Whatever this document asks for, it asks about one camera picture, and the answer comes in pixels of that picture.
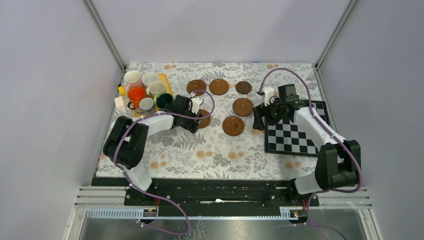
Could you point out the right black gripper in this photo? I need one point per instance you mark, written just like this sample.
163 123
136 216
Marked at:
260 111

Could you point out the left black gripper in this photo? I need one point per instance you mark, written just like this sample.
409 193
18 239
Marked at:
192 126

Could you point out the brown wooden coaster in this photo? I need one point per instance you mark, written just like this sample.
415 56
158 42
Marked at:
242 107
198 86
233 126
206 121
219 87

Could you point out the dark brown coaster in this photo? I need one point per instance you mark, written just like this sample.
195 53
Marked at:
243 87

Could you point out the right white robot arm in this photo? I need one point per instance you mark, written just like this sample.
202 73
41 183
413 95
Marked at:
338 163

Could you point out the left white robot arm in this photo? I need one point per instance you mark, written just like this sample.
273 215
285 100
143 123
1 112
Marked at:
126 142

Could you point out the dark green mug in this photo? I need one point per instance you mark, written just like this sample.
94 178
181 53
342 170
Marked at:
162 100

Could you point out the light green mug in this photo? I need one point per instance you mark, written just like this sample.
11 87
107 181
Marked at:
156 88

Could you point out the black white checkerboard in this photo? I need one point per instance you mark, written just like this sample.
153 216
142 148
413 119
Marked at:
287 138

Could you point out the yellow tray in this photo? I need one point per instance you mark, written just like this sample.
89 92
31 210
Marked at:
162 77

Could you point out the grey mug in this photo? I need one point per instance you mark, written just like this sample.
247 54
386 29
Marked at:
146 107

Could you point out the orange mug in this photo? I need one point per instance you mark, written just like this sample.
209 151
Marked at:
135 95

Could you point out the floral tablecloth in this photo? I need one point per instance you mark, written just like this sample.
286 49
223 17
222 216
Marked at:
212 154

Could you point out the pink white mug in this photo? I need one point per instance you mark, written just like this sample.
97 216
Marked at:
132 79

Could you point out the white pink block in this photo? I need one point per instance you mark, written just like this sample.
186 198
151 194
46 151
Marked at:
119 102

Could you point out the yellow block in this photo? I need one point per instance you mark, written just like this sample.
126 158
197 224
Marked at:
122 91

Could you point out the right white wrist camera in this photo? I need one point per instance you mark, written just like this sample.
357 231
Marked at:
268 95

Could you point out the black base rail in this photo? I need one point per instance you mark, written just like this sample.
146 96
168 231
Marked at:
210 197

